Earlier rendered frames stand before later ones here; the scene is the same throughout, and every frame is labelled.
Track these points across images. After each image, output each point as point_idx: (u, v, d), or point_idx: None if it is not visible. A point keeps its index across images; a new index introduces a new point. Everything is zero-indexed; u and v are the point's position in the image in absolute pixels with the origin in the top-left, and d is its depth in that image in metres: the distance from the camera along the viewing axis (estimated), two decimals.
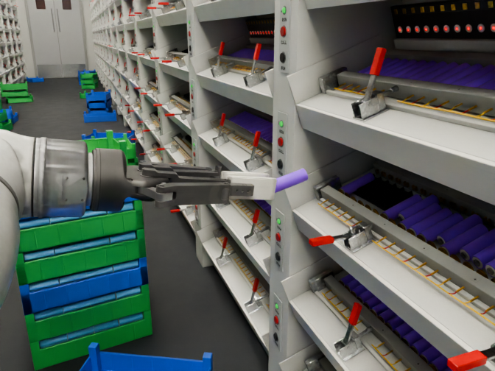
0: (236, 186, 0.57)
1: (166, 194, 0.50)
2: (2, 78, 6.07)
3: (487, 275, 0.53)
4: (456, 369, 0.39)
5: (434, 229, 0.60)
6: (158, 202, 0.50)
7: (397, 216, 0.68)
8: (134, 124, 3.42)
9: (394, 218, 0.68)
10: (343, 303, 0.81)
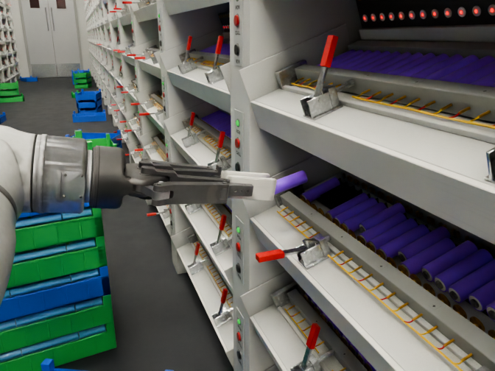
0: (236, 186, 0.57)
1: (163, 193, 0.50)
2: None
3: (451, 299, 0.45)
4: None
5: (395, 243, 0.53)
6: (155, 200, 0.50)
7: (358, 227, 0.60)
8: (121, 124, 3.35)
9: (355, 229, 0.60)
10: (306, 321, 0.74)
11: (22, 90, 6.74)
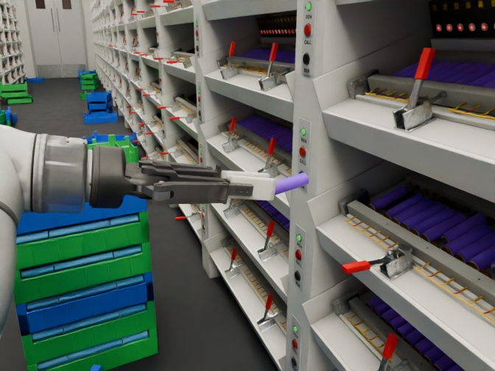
0: None
1: None
2: (1, 79, 5.99)
3: None
4: None
5: (487, 255, 0.53)
6: None
7: (439, 237, 0.60)
8: (135, 126, 3.35)
9: (436, 240, 0.60)
10: (372, 330, 0.74)
11: None
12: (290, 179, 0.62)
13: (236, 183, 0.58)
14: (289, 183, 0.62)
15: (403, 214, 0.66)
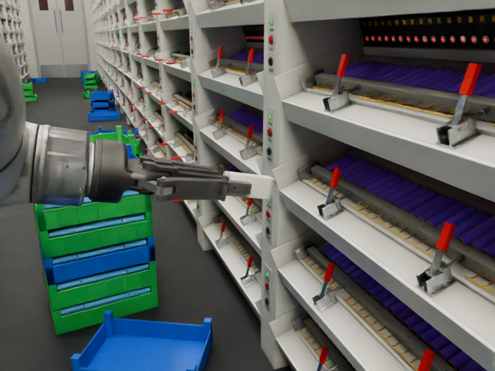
0: (234, 183, 0.58)
1: (166, 188, 0.50)
2: None
3: None
4: (454, 225, 0.55)
5: (395, 194, 0.76)
6: (158, 195, 0.50)
7: None
8: (137, 123, 3.58)
9: None
10: (322, 268, 0.97)
11: None
12: (349, 165, 0.93)
13: None
14: None
15: (347, 173, 0.89)
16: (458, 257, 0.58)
